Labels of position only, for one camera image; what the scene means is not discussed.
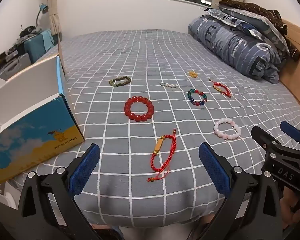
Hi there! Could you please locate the white pearl chain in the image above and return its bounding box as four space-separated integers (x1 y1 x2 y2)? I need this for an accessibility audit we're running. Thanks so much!
160 81 179 89

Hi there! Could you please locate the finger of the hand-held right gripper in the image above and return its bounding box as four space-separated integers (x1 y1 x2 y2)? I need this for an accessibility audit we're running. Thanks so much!
251 126 285 155
280 121 300 153

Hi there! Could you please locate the red string bracelet gold tube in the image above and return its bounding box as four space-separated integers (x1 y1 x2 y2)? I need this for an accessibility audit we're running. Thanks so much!
147 129 177 183
209 78 232 98

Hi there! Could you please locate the teal suitcase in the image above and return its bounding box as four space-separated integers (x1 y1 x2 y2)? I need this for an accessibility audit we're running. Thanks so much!
24 29 58 64

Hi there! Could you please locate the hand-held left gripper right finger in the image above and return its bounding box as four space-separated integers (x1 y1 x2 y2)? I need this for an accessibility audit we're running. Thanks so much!
190 142 283 240

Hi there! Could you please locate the large red bead bracelet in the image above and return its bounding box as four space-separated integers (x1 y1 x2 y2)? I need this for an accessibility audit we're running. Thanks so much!
124 96 155 122

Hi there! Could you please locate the grey checked bed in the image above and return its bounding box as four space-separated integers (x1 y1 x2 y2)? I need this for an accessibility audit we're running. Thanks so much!
10 29 300 228

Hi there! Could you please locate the folded blue-grey quilt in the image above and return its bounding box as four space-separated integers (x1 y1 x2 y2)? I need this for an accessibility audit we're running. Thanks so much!
188 14 282 84

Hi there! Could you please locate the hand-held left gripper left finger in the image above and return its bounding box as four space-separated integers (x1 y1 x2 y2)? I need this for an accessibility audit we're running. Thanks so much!
17 143 108 240

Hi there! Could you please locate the patterned grey pillow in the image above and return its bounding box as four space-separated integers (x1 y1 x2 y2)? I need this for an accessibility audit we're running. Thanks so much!
205 6 290 53

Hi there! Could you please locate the person's right hand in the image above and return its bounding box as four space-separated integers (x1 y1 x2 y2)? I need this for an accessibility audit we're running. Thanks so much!
281 187 300 232

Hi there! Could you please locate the wooden headboard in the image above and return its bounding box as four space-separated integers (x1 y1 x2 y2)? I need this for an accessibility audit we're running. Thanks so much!
279 19 300 119

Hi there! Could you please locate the white plastic furniture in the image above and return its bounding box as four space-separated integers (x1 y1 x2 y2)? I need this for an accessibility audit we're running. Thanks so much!
0 180 18 209

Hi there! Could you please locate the pink bead bracelet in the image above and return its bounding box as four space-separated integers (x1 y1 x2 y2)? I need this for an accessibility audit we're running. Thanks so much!
213 118 241 140

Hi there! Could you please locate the printed cardboard box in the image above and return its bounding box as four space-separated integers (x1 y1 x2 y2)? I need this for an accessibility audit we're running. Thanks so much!
0 39 85 184

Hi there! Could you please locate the multicolour glass bead bracelet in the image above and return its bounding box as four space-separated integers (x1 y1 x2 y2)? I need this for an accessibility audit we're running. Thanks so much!
187 88 207 106

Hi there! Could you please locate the stacked pillows and brown blanket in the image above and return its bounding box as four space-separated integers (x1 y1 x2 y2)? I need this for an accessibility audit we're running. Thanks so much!
219 0 300 63

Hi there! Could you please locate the blue desk lamp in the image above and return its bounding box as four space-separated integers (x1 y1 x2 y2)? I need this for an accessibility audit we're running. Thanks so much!
35 3 49 28

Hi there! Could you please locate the dark bag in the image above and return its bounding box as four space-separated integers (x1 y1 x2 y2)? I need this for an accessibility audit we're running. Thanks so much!
19 25 42 39

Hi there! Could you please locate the grey storage box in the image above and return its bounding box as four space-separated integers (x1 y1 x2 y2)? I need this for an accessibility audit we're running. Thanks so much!
0 54 32 80

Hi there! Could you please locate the small wooden bead bracelet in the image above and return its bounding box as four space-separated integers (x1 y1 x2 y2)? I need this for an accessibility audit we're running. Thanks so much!
109 76 132 87

